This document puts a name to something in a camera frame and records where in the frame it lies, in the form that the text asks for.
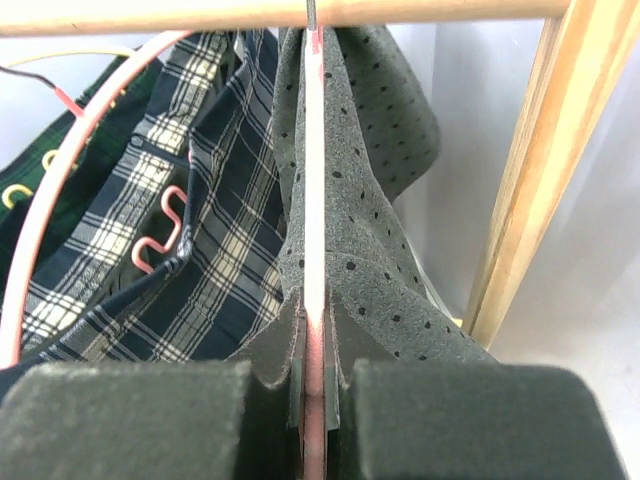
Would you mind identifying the yellow hanger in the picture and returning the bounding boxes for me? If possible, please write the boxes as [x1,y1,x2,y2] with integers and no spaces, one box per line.
[0,47,136,209]

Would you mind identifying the wooden clothes rack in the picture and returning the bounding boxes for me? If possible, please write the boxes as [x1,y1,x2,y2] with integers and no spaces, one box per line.
[1,1,639,346]

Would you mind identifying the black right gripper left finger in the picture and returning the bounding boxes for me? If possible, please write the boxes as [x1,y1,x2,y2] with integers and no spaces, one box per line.
[1,297,299,479]

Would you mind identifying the green tartan skirt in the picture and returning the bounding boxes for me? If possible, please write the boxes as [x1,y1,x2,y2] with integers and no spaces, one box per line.
[0,54,166,281]

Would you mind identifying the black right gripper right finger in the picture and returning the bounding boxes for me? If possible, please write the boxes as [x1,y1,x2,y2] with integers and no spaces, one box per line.
[326,295,625,479]

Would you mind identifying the grey dotted skirt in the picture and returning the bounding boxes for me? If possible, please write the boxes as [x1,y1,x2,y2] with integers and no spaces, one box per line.
[272,24,496,364]

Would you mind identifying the navy cream plaid skirt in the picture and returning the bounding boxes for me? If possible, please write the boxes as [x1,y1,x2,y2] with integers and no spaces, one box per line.
[14,28,289,364]

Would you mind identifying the pink wavy hanger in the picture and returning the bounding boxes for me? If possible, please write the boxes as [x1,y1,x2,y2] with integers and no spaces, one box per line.
[1,30,191,369]

